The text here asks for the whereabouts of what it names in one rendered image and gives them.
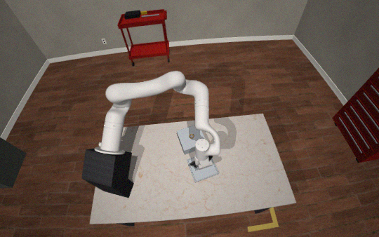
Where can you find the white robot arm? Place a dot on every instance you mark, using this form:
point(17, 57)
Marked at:
point(114, 120)

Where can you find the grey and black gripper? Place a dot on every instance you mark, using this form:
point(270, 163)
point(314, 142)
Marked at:
point(196, 161)

